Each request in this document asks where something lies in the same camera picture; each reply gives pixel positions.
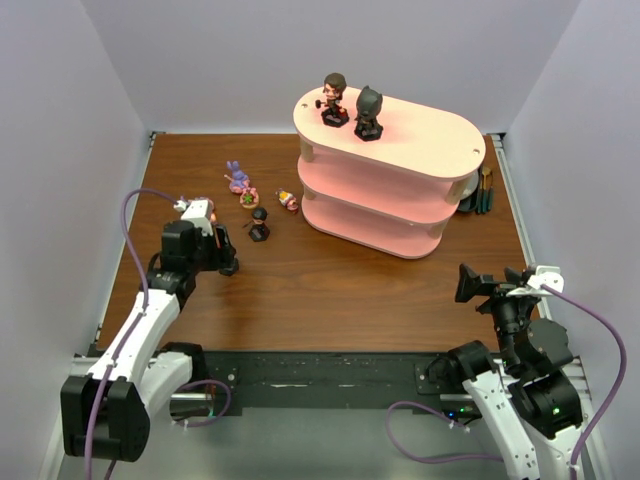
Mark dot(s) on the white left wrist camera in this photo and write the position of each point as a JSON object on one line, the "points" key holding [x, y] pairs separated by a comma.
{"points": [[205, 226]]}

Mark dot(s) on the red spider hero figurine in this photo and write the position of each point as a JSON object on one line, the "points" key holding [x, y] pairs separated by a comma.
{"points": [[218, 238]]}

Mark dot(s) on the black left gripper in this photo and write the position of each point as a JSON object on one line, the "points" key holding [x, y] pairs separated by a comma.
{"points": [[220, 247]]}

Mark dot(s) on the black-haired figurine on base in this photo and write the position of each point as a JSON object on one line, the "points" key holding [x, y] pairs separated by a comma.
{"points": [[258, 230]]}

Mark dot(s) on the dark tools behind shelf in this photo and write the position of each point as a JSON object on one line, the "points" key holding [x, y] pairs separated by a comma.
{"points": [[478, 195]]}

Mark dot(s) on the purple bunny toy lying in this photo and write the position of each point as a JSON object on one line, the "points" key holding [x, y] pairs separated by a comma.
{"points": [[200, 208]]}

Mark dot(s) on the black bat-masked figurine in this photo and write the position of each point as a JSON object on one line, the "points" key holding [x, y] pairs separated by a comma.
{"points": [[368, 106]]}

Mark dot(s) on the pink yellow character toy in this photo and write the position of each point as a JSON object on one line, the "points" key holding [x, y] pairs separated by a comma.
{"points": [[288, 200]]}

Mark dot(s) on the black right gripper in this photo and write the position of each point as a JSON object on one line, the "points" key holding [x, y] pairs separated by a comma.
{"points": [[493, 291]]}

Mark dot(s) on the pink donut toy green star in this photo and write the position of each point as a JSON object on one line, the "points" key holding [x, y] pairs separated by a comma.
{"points": [[249, 198]]}

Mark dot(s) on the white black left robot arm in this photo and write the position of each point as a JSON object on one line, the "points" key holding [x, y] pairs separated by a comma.
{"points": [[107, 412]]}

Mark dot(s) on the purple bunny toy upright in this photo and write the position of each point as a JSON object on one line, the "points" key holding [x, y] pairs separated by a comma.
{"points": [[237, 178]]}

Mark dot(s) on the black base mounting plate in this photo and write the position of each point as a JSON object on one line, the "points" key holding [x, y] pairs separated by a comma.
{"points": [[332, 380]]}

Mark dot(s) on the pink three-tier oval shelf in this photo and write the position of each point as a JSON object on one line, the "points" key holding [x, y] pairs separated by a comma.
{"points": [[395, 194]]}

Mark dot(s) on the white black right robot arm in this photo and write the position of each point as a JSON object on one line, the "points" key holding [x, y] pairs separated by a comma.
{"points": [[531, 408]]}

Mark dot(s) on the brown-haired hero figurine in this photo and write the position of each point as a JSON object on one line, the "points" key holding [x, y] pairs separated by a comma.
{"points": [[332, 113]]}

